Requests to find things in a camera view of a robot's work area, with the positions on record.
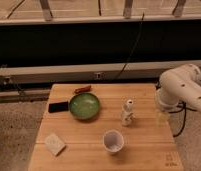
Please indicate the white sponge block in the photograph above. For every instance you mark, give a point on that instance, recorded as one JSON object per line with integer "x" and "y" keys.
{"x": 54, "y": 144}

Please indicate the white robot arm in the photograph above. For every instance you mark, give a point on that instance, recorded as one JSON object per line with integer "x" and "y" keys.
{"x": 178, "y": 84}

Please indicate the black rectangular block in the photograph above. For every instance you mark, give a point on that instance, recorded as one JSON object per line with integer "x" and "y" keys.
{"x": 58, "y": 107}

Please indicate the translucent yellowish gripper finger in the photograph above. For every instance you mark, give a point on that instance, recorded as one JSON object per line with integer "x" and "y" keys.
{"x": 162, "y": 118}

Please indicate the small white bottle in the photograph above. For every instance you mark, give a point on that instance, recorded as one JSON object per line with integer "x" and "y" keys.
{"x": 127, "y": 113}

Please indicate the green ceramic bowl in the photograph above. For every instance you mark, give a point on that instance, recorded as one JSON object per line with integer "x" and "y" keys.
{"x": 84, "y": 106}

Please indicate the white metal rail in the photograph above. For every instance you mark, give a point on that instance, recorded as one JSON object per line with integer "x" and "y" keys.
{"x": 90, "y": 72}

